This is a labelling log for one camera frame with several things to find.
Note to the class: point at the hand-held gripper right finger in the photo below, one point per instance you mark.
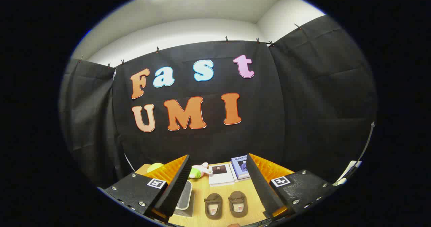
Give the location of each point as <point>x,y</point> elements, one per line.
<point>261,186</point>

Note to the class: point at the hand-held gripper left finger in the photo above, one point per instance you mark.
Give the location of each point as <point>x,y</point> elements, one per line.
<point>178,186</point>

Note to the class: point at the grey fabric storage box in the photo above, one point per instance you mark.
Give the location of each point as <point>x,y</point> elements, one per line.
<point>185,196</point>

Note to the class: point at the brown fuzzy shoe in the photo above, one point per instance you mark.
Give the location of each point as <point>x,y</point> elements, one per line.
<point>237,197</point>
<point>213,200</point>

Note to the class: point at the pink and green plush toy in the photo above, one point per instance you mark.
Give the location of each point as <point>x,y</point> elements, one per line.
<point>198,170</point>

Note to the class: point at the light blue cover book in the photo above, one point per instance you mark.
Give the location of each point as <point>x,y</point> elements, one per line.
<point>239,166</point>

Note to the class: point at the yellow plush ball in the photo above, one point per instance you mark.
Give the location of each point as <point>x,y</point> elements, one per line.
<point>155,167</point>

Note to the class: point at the white book with portrait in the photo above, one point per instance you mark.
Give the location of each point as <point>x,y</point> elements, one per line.
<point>220,176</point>

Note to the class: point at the row of black clips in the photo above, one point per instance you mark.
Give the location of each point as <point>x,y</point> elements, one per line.
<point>226,38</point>

